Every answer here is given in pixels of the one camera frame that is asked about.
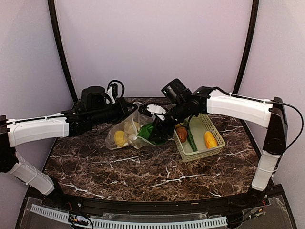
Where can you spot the yellow round bun toy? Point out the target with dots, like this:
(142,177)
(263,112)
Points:
(185,123)

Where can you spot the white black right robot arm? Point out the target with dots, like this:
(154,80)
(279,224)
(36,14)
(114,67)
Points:
(266,113)

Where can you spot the clear zip top bag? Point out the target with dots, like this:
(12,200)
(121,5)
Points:
(136,116)

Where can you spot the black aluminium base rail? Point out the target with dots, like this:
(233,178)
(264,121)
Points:
(225,206)

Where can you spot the green bok choy toy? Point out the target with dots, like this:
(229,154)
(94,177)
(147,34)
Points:
(152,135)

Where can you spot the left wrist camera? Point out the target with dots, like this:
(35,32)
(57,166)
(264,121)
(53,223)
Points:
(112,91)

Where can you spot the right black frame post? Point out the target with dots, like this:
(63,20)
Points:
(247,46)

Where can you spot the brown potato toy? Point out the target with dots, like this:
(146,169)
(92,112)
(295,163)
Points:
(182,134)

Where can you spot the grey slotted cable duct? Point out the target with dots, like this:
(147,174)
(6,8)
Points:
(115,222)

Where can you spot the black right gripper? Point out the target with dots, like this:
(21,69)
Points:
(158,126)

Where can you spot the green cucumber toy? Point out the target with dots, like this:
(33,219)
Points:
(191,141)

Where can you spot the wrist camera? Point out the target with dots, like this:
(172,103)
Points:
(151,110)
(112,91)

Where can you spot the pale yellow bread toy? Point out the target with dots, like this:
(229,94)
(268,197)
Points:
(131,129)

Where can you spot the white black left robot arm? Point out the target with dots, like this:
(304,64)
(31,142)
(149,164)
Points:
(15,132)

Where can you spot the yellow lemon toy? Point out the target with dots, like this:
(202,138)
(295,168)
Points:
(119,138)

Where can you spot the beige plastic basket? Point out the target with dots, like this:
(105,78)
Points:
(198,126)

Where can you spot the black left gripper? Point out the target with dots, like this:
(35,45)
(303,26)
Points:
(124,112)

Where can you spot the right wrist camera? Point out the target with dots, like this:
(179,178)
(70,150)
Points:
(151,110)

